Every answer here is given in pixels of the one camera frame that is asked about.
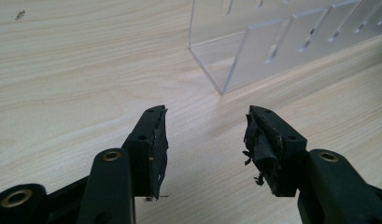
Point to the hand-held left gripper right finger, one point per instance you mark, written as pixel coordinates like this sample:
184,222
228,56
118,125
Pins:
277,155

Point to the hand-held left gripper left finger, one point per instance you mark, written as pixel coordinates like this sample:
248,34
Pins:
145,155

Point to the clear acrylic divider rack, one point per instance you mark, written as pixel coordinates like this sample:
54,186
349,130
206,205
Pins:
282,40

